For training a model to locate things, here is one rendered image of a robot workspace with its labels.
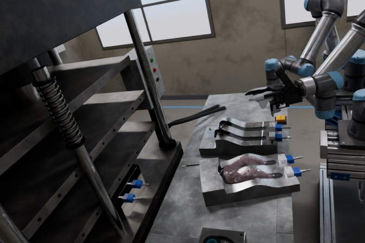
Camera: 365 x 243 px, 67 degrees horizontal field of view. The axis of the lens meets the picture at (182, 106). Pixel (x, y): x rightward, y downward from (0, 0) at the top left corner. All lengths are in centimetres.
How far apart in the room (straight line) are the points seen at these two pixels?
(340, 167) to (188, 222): 85
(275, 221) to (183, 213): 47
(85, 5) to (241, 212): 123
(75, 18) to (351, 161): 147
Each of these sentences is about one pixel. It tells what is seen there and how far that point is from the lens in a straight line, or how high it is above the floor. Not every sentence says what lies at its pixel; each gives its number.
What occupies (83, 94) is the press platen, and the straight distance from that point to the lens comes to 142.
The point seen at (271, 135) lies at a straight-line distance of 180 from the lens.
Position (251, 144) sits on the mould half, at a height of 88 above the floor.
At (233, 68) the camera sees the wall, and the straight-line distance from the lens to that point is 400.
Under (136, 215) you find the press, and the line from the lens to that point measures 171.
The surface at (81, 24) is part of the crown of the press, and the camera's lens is 127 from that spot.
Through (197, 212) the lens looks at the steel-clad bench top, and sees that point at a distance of 157.
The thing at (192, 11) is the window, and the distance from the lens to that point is 389.
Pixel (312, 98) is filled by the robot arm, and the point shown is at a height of 135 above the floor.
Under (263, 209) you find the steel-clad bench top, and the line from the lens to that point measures 154.
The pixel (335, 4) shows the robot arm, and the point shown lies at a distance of 171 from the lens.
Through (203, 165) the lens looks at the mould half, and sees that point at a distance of 166.
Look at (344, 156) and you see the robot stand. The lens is 164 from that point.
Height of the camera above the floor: 198
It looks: 27 degrees down
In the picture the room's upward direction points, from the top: 15 degrees counter-clockwise
